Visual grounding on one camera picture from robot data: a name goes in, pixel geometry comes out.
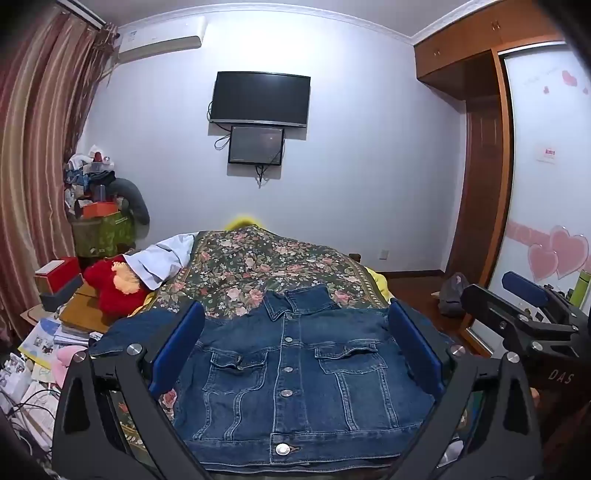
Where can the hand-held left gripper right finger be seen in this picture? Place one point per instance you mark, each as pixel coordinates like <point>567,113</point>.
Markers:
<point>418,350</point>

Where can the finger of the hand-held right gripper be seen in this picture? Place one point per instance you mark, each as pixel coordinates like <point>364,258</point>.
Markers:
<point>489,309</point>
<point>531,288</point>

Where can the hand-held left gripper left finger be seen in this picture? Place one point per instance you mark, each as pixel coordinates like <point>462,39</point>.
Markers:
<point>178,346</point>

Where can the blue denim jacket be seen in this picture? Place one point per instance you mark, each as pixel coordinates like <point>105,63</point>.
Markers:
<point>295,392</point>

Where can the pile of clothes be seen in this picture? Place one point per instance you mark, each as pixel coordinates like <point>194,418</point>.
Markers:
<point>85,175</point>

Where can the grey bag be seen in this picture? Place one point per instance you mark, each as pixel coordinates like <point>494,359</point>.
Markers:
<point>454,295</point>

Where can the white heart-print sliding door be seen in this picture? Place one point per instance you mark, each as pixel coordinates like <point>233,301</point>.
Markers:
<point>545,203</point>

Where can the white shirt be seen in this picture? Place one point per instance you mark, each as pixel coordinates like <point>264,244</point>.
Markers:
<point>159,261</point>

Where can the red plush toy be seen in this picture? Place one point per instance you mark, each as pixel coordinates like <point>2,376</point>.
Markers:
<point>108,290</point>

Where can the floral bedspread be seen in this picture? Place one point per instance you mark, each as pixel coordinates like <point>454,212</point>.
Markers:
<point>240,272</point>

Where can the brown cardboard box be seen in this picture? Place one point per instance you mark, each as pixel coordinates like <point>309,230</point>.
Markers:
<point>83,309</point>

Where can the brown wooden door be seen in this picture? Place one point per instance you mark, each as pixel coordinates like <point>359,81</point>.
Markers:
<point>480,184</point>

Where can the dark grey box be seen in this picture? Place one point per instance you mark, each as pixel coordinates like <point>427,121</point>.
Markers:
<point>60,297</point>

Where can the red box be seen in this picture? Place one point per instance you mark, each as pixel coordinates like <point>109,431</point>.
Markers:
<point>62,272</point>

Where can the pile of books and papers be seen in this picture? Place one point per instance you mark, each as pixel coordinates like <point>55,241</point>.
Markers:
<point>32,360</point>

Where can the grey neck pillow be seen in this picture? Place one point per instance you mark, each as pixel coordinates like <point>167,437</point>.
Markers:
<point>134,201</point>

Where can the orange box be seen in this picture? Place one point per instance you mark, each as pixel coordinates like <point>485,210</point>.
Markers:
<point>99,210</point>

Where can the wooden wardrobe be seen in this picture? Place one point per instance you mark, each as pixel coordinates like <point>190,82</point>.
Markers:
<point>455,50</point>

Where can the striped brown curtain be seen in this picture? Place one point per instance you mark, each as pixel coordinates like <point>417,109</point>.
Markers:
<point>37,138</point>

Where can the white air conditioner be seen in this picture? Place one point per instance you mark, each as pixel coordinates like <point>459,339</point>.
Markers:
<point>157,39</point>

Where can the small black wall monitor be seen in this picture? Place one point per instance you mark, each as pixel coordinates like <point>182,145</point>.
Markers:
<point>255,144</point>

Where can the large black wall television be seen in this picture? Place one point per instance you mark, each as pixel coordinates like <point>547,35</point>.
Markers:
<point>261,98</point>

